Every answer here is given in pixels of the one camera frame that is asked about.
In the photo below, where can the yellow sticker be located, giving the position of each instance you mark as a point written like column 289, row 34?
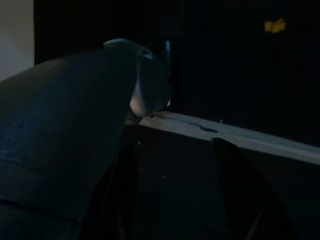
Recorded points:
column 275, row 25

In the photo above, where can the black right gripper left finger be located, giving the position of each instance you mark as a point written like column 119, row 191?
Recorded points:
column 117, row 200

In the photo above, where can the wooden board ledge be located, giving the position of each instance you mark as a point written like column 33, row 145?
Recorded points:
column 225, row 132

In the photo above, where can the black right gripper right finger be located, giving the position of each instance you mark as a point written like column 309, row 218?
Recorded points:
column 245, row 190

